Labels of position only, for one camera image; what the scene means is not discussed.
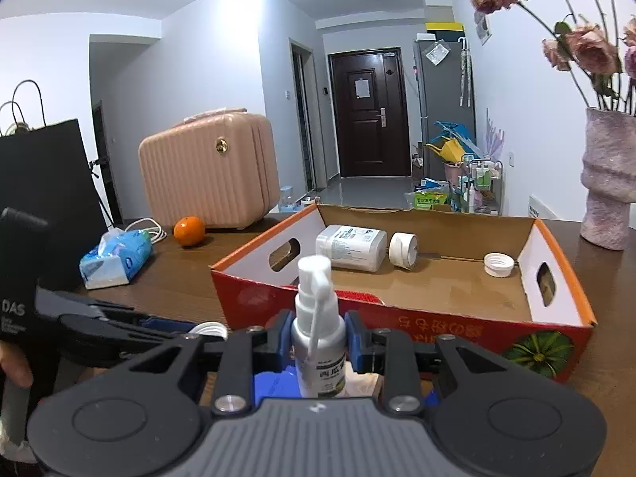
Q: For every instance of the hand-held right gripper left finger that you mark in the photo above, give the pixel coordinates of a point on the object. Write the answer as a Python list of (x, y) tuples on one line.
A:
[(284, 340)]

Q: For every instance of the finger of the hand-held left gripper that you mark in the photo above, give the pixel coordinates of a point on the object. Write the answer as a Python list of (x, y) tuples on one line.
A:
[(94, 305), (109, 338)]

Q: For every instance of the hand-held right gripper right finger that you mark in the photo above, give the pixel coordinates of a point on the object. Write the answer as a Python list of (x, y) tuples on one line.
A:
[(355, 343)]

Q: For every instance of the white spray bottle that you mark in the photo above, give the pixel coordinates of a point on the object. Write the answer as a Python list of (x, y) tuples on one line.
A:
[(318, 338)]

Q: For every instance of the white and red lint brush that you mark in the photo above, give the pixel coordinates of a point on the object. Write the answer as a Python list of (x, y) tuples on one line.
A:
[(357, 297)]

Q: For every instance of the white ribbed lid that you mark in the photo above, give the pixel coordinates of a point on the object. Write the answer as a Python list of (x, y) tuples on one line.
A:
[(498, 264), (208, 329)]

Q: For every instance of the red cardboard box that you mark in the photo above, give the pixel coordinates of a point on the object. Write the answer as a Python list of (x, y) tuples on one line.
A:
[(447, 328)]

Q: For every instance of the large white plastic bottle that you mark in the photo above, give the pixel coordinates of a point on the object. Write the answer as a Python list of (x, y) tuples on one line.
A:
[(350, 248)]

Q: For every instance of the person's left hand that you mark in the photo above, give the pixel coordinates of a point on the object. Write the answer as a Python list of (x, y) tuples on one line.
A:
[(15, 365)]

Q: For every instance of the purple blue plastic piece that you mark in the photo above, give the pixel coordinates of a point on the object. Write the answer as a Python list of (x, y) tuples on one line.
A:
[(271, 387)]

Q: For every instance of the blue tissue pack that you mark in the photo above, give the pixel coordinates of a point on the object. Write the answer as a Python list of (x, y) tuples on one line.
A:
[(117, 258)]

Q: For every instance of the black paper bag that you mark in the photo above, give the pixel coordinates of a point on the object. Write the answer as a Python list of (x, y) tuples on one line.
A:
[(49, 174)]

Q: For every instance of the black tripod stand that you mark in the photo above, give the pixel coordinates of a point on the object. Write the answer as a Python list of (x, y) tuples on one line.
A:
[(107, 194)]

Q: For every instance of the orange fruit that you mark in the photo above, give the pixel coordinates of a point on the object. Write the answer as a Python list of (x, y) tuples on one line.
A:
[(189, 231)]

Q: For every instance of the clear plastic container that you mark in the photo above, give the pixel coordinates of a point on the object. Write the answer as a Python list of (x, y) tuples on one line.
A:
[(286, 198)]

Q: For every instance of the green packages on floor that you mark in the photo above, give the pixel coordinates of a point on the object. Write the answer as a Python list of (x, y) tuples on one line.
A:
[(431, 199)]

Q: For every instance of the pink ribbed suitcase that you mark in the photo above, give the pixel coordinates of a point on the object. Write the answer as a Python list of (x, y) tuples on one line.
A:
[(208, 174)]

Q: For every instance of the pink plastic bucket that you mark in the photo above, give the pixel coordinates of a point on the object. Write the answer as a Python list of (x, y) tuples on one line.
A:
[(453, 171)]

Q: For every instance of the dark brown door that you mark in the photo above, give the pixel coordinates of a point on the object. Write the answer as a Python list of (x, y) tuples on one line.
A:
[(367, 134)]

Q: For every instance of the yellow watering can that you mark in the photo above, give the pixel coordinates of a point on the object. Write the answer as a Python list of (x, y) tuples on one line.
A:
[(449, 150)]

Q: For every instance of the paper sheet on door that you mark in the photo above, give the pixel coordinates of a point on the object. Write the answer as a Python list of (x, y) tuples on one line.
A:
[(362, 89)]

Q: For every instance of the grey refrigerator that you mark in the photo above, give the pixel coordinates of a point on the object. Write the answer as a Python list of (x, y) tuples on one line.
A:
[(442, 99)]

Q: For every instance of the white folded umbrella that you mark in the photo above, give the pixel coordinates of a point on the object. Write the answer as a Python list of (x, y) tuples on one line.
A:
[(464, 74)]

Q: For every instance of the pink textured vase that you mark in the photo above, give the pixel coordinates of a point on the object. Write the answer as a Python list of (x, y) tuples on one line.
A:
[(608, 184)]

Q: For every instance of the paper sheet on refrigerator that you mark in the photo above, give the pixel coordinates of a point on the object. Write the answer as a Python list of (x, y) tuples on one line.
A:
[(437, 53)]

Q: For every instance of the yellow box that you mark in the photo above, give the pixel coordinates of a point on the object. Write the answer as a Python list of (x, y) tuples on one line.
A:
[(444, 29)]

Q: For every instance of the dried pink roses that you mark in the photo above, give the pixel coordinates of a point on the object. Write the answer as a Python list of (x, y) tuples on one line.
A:
[(591, 47)]

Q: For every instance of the blue plastic frame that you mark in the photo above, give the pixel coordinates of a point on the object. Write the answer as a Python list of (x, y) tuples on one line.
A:
[(459, 131)]

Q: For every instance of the purple flower wall sticker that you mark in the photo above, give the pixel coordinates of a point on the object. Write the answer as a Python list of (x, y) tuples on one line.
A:
[(494, 136)]

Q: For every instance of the framed wall picture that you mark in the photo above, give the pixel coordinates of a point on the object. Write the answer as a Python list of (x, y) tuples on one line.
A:
[(483, 29)]

